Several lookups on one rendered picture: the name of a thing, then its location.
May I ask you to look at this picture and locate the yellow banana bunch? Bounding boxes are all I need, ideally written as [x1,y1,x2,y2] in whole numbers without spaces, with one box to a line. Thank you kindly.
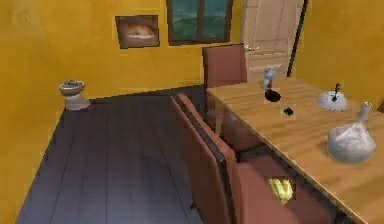
[268,178,294,206]

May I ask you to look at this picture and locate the small black yellow object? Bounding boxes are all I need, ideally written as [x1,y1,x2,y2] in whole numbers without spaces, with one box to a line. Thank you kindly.
[280,106,296,117]

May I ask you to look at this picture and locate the beige room door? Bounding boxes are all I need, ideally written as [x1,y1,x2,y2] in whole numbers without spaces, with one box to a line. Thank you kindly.
[241,0,306,83]

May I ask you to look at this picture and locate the framed orange picture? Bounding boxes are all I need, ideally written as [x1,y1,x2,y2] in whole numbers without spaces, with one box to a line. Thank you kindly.
[114,14,161,50]

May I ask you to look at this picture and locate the beige plant pot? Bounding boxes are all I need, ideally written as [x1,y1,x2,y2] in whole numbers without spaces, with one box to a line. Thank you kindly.
[58,79,91,112]

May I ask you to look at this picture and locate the dark red bowl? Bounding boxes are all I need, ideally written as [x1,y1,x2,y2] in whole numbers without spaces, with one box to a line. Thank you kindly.
[264,88,282,103]

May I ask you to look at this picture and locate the wooden dining table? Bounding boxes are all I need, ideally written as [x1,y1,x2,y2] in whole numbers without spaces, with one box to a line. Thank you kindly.
[205,76,384,224]

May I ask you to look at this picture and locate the black fork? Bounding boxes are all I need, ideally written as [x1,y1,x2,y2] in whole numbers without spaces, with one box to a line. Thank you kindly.
[331,82,342,103]

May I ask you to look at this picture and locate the dark framed window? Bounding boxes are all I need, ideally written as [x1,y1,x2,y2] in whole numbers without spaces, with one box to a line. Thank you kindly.
[166,0,234,47]

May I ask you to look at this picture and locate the brown dining chair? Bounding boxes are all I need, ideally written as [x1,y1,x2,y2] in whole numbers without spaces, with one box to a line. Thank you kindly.
[202,43,264,153]
[168,93,338,224]

